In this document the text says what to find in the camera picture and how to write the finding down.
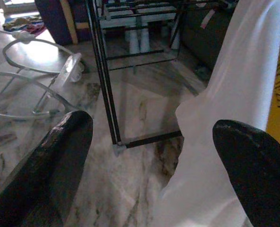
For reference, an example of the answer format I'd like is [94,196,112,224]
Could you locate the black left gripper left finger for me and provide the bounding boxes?
[0,110,93,227]

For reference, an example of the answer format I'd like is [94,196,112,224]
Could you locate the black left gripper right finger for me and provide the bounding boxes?
[212,119,280,227]

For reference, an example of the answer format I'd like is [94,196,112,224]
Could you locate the white hanging garment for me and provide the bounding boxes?
[151,0,280,227]

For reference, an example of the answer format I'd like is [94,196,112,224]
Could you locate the black metal clothes rack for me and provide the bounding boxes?
[85,0,239,148]

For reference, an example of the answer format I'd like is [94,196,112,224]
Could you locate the dark grey-green sofa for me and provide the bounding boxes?
[179,4,235,71]

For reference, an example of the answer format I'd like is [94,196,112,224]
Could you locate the colourful cloth pile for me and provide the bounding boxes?
[2,16,46,36]

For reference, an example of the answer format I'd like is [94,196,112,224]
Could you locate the dark purple cushioned chair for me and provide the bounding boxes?
[34,0,93,45]

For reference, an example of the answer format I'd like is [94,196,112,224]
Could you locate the white legged furniture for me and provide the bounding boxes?
[124,21,180,54]

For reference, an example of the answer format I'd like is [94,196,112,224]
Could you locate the white folding metal frame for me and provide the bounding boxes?
[0,28,88,121]

